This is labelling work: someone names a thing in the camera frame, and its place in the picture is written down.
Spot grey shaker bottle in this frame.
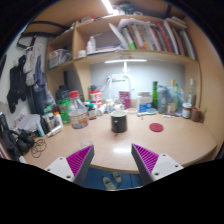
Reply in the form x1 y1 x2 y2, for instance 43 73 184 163
156 85 169 115

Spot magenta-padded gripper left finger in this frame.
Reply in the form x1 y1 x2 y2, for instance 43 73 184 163
44 144 96 187

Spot black headphones and cables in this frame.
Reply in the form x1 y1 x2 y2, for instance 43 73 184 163
0 128 36 161

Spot silver tube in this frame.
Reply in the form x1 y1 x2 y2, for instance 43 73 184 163
46 124 64 138

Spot black mug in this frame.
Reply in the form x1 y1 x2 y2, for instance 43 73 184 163
110 110 128 134

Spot wooden shelf unit with books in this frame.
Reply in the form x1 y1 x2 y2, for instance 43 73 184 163
46 14 201 88

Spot white power strip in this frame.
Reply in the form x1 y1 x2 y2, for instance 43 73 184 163
106 74 129 83

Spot yellow-capped bottle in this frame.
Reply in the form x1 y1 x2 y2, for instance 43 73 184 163
169 79 176 104

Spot magenta box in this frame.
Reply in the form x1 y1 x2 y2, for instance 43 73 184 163
118 90 132 110

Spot white strip desk lamp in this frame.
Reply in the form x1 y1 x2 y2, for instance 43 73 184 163
104 58 148 64

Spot brown jar with white lid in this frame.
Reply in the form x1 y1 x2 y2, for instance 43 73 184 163
181 102 193 120

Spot pair of slippers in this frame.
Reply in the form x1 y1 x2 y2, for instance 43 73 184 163
101 171 124 191

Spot ceiling tube light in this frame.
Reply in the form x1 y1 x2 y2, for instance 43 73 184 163
101 0 116 15

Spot blue and white carton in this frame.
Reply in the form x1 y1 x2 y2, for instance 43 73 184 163
137 91 154 113

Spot dark hanging clothes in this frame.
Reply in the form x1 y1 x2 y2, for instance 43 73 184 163
6 44 48 114

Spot clear glass bottle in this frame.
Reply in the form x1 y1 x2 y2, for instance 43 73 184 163
187 78 197 108

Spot tall green bottle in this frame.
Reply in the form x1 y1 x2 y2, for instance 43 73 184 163
152 80 159 109

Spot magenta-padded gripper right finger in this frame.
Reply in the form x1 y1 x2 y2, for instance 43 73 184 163
130 143 184 186

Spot black cable loops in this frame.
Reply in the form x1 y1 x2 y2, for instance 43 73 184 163
30 138 48 159

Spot clear red-capped drink bottle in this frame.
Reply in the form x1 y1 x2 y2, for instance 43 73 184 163
67 90 94 150

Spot brown mug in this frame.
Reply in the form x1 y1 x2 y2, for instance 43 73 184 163
190 106 205 123

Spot flat round red coaster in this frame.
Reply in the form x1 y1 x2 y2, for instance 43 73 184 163
149 122 164 133

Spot white paper sheet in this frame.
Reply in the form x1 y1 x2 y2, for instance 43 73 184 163
16 113 42 133

